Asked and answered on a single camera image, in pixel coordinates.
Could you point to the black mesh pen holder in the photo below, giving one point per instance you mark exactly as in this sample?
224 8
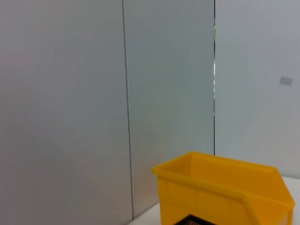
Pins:
192 220

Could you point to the yellow plastic bin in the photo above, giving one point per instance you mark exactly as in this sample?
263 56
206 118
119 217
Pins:
211 187

